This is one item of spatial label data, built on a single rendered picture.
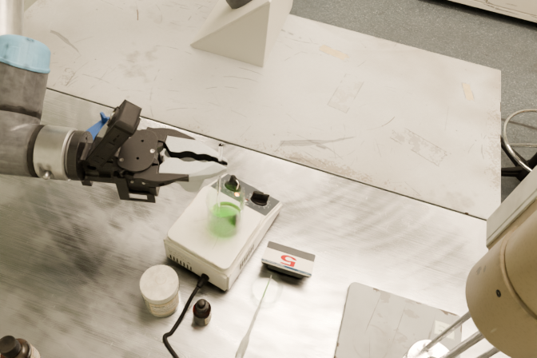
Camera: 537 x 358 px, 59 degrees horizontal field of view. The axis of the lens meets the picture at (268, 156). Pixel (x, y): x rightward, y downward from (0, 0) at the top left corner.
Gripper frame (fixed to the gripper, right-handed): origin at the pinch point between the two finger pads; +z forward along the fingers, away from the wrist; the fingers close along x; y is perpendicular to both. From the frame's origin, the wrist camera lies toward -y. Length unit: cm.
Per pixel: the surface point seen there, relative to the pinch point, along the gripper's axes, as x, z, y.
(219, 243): 4.0, 0.9, 17.1
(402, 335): 13.7, 32.7, 24.6
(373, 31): -186, 68, 118
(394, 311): 9.8, 31.7, 24.6
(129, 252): 3.3, -15.1, 25.9
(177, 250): 5.0, -5.9, 19.4
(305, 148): -24.5, 16.1, 26.1
